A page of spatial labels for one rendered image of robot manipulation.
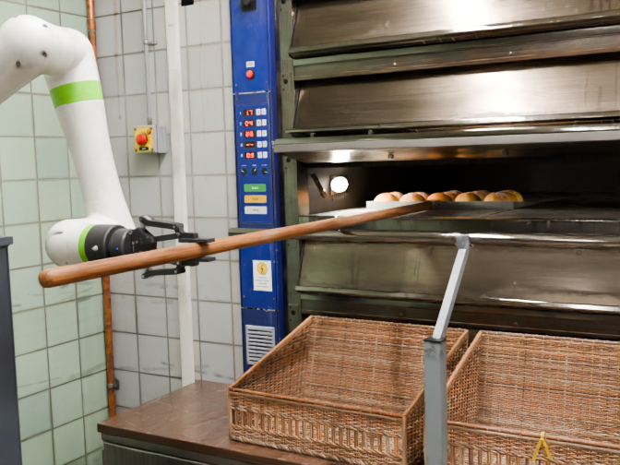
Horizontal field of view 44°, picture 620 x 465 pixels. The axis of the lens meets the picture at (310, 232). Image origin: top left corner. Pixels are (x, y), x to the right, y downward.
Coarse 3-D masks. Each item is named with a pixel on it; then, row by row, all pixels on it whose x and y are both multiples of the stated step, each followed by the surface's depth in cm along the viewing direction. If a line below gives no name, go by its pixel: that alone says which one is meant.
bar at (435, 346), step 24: (336, 240) 211; (360, 240) 207; (384, 240) 203; (408, 240) 199; (432, 240) 196; (456, 240) 193; (480, 240) 190; (504, 240) 187; (528, 240) 184; (552, 240) 181; (576, 240) 178; (600, 240) 176; (456, 264) 189; (456, 288) 185; (432, 336) 178; (432, 360) 175; (432, 384) 175; (432, 408) 176; (432, 432) 176; (432, 456) 177
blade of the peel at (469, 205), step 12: (372, 204) 288; (384, 204) 285; (396, 204) 283; (408, 204) 281; (444, 204) 274; (456, 204) 272; (468, 204) 270; (480, 204) 268; (492, 204) 266; (504, 204) 264; (516, 204) 266; (528, 204) 281
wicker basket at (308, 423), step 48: (288, 336) 244; (336, 336) 251; (384, 336) 242; (240, 384) 222; (288, 384) 244; (336, 384) 248; (384, 384) 240; (240, 432) 218; (288, 432) 222; (336, 432) 220; (384, 432) 194
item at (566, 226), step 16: (368, 224) 246; (384, 224) 243; (400, 224) 241; (416, 224) 238; (432, 224) 235; (448, 224) 233; (464, 224) 230; (480, 224) 228; (496, 224) 225; (512, 224) 223; (528, 224) 221; (544, 224) 218; (560, 224) 216; (576, 224) 214; (592, 224) 212; (608, 224) 210
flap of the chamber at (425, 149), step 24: (312, 144) 237; (336, 144) 233; (360, 144) 229; (384, 144) 225; (408, 144) 221; (432, 144) 217; (456, 144) 214; (480, 144) 210; (504, 144) 207; (528, 144) 205; (552, 144) 203; (576, 144) 201; (600, 144) 199
